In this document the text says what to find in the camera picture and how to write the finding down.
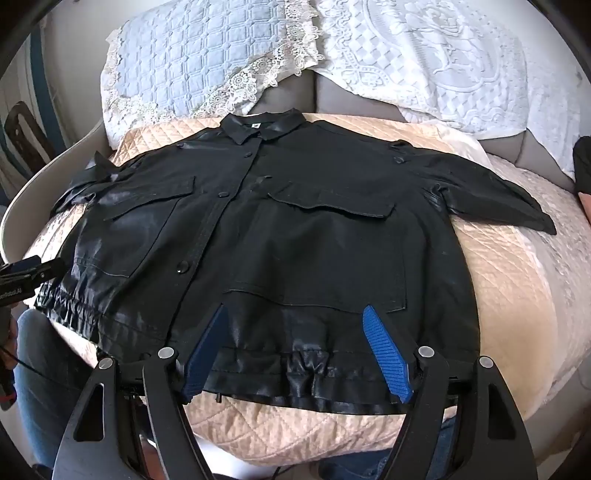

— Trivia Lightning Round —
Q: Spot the black jacket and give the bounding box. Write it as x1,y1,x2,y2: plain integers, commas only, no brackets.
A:
36,110,556,415

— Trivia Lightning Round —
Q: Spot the person's blue jeans leg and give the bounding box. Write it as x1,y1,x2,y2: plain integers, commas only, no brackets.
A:
15,309,92,469

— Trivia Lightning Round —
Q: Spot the dark wooden chair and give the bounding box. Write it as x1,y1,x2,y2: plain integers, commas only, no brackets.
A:
4,101,56,174

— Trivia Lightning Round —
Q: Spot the beige quilted bedspread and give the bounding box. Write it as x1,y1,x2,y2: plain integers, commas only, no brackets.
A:
27,114,562,467

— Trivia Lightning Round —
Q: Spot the pale floral quilted bedcover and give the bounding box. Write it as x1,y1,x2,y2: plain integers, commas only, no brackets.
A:
489,155,590,417

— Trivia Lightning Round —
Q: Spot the grey upholstered headboard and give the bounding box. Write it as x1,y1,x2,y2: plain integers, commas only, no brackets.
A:
250,70,575,192

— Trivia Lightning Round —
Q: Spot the blue quilted lace pillow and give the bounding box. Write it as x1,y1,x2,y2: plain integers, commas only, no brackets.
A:
100,1,322,149

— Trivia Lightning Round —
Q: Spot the white embossed pillow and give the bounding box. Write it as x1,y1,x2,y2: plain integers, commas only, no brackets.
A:
315,1,590,180

